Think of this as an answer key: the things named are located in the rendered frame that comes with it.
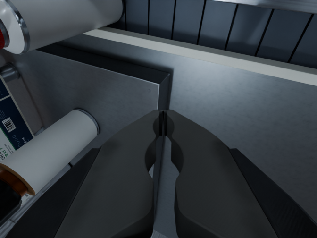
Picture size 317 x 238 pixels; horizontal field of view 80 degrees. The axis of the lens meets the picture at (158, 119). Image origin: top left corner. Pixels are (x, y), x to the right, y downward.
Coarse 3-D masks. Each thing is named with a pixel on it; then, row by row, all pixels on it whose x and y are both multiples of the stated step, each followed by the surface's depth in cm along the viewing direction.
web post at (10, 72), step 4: (4, 64) 48; (8, 64) 48; (0, 68) 47; (4, 68) 47; (8, 68) 48; (12, 68) 48; (0, 72) 46; (4, 72) 47; (8, 72) 47; (12, 72) 48; (16, 72) 48; (4, 76) 47; (8, 76) 47; (12, 76) 48; (16, 76) 49; (4, 80) 47; (8, 80) 48
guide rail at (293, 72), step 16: (96, 32) 28; (112, 32) 27; (128, 32) 28; (160, 48) 25; (176, 48) 24; (192, 48) 24; (208, 48) 24; (224, 64) 23; (240, 64) 22; (256, 64) 22; (272, 64) 21; (288, 64) 22; (304, 80) 21
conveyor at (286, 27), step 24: (144, 0) 26; (168, 0) 25; (192, 0) 24; (120, 24) 30; (144, 24) 28; (168, 24) 27; (192, 24) 25; (216, 24) 24; (240, 24) 23; (264, 24) 22; (288, 24) 21; (312, 24) 20; (216, 48) 26; (240, 48) 25; (264, 48) 24; (288, 48) 22; (312, 48) 22
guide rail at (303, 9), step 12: (216, 0) 16; (228, 0) 16; (240, 0) 15; (252, 0) 15; (264, 0) 15; (276, 0) 14; (288, 0) 14; (300, 0) 14; (312, 0) 14; (312, 12) 14
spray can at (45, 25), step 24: (0, 0) 15; (24, 0) 16; (48, 0) 18; (72, 0) 20; (96, 0) 23; (120, 0) 27; (0, 24) 16; (24, 24) 16; (48, 24) 18; (72, 24) 21; (96, 24) 24; (0, 48) 16; (24, 48) 17
